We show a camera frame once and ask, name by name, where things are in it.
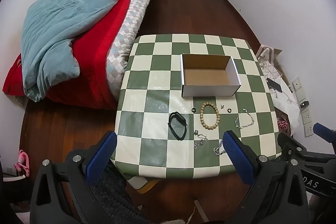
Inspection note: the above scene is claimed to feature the bed with red sheet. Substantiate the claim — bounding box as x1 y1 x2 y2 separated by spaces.
3 0 153 110

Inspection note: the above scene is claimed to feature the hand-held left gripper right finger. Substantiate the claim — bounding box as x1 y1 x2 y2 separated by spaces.
223 130 310 224

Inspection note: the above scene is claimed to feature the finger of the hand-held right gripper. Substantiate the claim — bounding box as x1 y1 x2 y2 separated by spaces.
278 133 310 161
313 123 336 141

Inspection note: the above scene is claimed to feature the cardboard box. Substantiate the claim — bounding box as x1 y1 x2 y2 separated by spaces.
180 54 241 98

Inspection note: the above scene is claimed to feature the black smartphone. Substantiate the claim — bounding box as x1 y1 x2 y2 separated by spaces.
266 79 282 93

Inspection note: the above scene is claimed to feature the grey diamond pattern mattress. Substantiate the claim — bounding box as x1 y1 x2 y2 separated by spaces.
106 0 158 103

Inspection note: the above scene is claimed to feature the pink plastic hanger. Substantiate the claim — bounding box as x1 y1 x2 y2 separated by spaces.
14 149 30 177

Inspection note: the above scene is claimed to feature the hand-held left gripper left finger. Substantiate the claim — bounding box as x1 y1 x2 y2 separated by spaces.
30 131 118 224

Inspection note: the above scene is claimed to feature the white patterned tote bag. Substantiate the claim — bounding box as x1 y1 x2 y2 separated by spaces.
255 45 283 81

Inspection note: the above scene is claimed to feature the wooden bead bracelet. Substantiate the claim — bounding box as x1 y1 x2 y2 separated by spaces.
200 102 220 131

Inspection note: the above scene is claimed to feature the thin silver bracelet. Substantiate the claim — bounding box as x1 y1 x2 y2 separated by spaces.
235 108 255 130

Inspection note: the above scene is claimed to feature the thick silver chain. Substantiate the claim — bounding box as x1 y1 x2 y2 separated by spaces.
213 138 227 157

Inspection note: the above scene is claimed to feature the light blue duvet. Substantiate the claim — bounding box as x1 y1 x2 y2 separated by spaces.
21 0 119 103

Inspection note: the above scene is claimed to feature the green white checkered tablecloth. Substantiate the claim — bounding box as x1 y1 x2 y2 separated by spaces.
110 33 283 189

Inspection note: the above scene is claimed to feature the black fitness band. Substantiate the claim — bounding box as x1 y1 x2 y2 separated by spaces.
168 111 188 140

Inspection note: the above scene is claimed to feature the white plastic bag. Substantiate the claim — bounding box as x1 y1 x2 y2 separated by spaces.
267 76 300 136

